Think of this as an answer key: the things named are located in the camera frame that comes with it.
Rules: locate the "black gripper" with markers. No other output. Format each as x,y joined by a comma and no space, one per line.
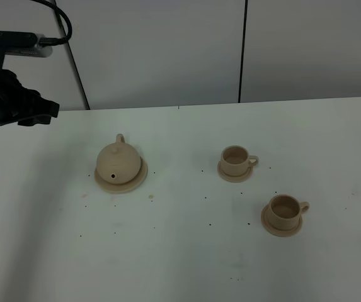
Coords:
16,99

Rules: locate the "tan clay teapot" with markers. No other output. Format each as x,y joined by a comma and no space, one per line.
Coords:
119,162

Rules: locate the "tan teapot saucer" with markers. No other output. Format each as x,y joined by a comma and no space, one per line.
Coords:
125,187

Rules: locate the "far tan teacup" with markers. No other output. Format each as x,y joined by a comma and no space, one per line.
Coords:
235,160

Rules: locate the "tan teacup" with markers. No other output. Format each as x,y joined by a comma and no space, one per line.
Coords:
235,160
284,212

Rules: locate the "far tan cup saucer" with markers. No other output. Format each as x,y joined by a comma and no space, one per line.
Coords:
243,177

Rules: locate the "tan cup saucer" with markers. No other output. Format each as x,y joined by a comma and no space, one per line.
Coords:
243,177
276,232

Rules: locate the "near tan teacup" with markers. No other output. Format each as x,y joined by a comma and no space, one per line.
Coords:
284,212

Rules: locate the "near tan cup saucer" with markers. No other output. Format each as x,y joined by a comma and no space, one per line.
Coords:
276,232

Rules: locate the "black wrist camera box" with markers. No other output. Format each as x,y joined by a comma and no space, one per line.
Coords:
22,44

